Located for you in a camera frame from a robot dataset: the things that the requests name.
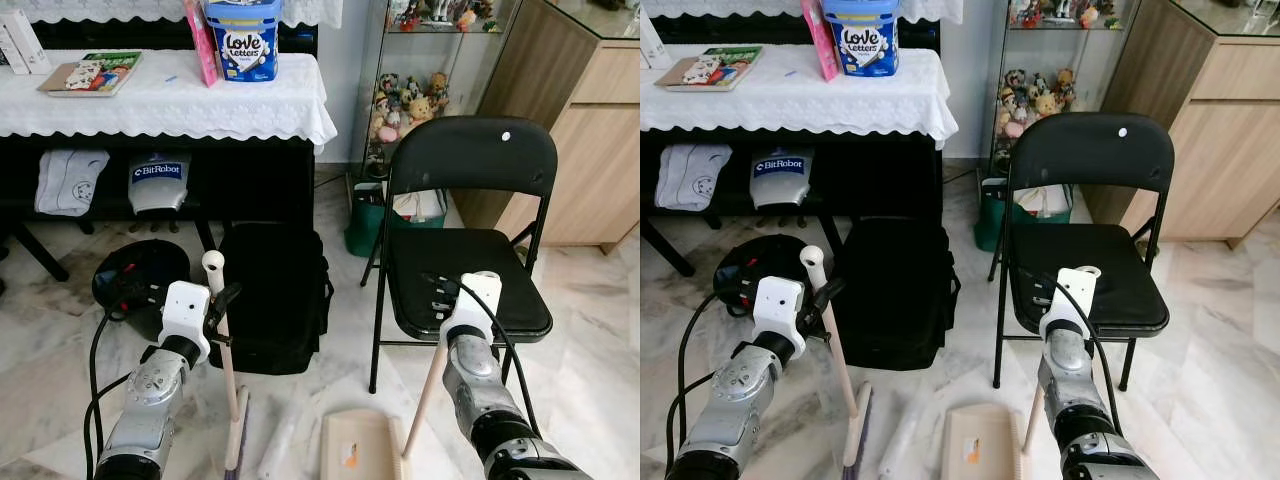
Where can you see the pink plush toy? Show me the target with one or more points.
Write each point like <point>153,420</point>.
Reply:
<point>1013,128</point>
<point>386,131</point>

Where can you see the green picture book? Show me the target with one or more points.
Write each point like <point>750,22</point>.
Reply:
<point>712,70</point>
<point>92,75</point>

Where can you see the black table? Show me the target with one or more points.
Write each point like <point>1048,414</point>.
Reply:
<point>250,180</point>
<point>880,175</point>

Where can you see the round black case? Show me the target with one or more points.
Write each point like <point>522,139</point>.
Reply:
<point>125,270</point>
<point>750,262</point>

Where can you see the blue Love Letters tub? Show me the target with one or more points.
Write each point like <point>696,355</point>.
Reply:
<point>245,45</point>
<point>862,40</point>

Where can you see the white carton box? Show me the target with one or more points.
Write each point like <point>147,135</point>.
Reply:
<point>22,45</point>
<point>652,48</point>

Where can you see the white lace shelf cloth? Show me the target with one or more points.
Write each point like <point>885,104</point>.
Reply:
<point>100,10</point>
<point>720,8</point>

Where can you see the glass display cabinet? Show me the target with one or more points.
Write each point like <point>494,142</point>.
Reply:
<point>1095,45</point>
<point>455,50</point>

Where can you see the brown teddy bear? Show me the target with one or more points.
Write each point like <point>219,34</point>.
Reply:
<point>1065,85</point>
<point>437,88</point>

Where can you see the broom with wooden pole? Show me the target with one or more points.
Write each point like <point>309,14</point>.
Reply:
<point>228,370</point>
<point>848,375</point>

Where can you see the light wooden cabinet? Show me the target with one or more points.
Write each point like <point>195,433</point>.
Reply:
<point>590,150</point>
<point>1225,150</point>

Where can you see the white lace tablecloth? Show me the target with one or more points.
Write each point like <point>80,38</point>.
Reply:
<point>170,105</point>
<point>800,100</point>

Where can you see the pale grey cloth bag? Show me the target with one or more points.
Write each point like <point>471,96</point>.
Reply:
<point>692,176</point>
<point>70,182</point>

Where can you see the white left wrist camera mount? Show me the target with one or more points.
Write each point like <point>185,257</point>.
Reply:
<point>778,308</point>
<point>185,315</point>

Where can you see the beige teddy bear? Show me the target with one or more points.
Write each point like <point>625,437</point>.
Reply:
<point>1046,105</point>
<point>420,110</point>

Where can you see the black backpack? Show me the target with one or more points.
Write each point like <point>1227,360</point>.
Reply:
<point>895,295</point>
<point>270,300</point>

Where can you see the white BitRobot bag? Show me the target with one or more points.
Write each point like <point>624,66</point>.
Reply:
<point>158,185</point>
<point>780,180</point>

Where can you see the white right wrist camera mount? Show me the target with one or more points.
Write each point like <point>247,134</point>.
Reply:
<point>1075,295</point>
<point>480,300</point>

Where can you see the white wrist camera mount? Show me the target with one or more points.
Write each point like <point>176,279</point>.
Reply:
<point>185,315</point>
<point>480,300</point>
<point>1075,295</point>
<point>778,308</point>

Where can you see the black folding chair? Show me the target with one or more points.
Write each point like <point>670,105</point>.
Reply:
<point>470,160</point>
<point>1090,155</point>

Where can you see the green bin with papers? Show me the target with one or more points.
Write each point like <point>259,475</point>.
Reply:
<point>990,220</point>
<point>362,225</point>

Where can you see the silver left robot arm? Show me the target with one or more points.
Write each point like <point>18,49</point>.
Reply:
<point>735,395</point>
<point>150,400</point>

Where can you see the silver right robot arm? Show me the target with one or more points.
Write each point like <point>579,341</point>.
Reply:
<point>480,385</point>
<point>1075,385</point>

